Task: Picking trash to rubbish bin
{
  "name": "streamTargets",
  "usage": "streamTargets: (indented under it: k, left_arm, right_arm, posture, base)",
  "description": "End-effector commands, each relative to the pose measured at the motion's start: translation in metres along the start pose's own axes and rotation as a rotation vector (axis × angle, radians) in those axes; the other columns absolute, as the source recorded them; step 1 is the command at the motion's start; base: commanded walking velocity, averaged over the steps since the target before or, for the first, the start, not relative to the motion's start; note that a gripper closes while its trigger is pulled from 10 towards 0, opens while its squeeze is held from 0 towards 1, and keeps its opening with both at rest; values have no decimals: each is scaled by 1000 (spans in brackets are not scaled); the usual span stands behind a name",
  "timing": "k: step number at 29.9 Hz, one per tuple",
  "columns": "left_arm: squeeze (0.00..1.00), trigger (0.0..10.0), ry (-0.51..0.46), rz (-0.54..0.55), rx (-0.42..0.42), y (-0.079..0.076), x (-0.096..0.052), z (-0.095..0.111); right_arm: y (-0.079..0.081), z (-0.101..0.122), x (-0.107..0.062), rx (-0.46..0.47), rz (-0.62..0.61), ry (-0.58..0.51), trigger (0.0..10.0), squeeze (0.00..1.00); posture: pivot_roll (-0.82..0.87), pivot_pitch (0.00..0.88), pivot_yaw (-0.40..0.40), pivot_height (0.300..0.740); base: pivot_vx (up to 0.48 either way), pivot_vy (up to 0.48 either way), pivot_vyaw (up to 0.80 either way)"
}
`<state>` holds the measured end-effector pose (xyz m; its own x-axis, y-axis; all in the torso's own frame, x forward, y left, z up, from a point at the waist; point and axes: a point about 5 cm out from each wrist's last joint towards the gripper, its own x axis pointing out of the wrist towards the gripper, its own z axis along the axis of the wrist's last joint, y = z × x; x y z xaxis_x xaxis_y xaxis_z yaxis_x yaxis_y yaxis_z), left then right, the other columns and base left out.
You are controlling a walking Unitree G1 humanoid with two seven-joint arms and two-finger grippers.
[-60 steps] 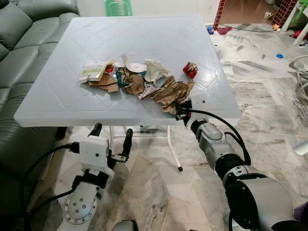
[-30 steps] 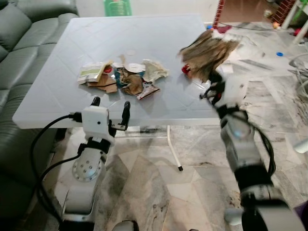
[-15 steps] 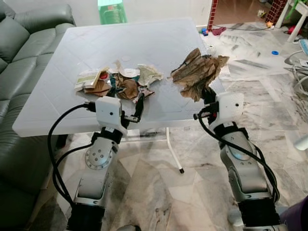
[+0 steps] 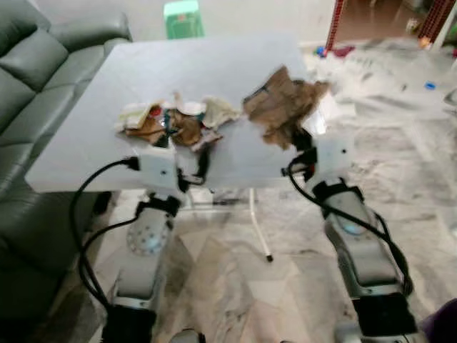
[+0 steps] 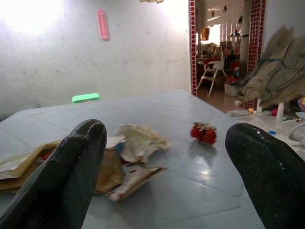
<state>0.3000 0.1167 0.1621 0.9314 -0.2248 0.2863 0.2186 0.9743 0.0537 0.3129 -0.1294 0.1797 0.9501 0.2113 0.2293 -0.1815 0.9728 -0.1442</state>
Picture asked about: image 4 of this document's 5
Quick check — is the green plastic stool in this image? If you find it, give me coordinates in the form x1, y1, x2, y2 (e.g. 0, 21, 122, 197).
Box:
163, 0, 205, 40

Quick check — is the cream crumpled napkin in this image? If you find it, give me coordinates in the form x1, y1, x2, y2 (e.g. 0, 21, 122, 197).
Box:
204, 96, 241, 129

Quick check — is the red patterned post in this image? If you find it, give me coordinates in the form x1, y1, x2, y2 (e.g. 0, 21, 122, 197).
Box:
325, 0, 347, 54
418, 0, 456, 48

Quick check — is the white plastic cup lid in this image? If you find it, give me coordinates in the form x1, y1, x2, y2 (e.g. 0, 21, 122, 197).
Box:
179, 101, 208, 119

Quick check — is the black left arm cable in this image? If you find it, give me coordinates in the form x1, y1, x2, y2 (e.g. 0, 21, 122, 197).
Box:
69, 157, 140, 312

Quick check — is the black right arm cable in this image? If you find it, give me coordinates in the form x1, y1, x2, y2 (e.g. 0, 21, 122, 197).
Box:
282, 161, 415, 297

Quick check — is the grey leather sofa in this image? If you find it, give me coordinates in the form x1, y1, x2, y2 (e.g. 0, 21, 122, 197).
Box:
0, 0, 133, 322

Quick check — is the white paper wrapper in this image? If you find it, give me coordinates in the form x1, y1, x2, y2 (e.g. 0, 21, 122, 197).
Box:
116, 101, 162, 131

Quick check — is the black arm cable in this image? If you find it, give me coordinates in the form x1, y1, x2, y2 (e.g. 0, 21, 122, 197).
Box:
69, 157, 140, 312
282, 161, 415, 297

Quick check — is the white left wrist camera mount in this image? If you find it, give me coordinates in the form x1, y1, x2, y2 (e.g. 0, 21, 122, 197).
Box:
139, 149, 181, 194

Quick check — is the white folding table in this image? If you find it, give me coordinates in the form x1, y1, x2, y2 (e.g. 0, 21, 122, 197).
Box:
25, 32, 358, 262

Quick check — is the small brown paper scrap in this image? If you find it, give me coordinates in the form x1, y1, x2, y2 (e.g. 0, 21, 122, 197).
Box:
125, 118, 169, 147

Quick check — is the brown paper bag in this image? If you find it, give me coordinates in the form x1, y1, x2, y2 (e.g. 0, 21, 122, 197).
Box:
243, 66, 331, 149

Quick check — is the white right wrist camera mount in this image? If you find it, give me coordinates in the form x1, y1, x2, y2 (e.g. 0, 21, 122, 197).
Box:
313, 133, 356, 185

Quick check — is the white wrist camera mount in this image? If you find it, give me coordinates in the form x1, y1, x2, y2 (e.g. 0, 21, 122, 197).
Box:
313, 133, 356, 185
139, 149, 181, 194

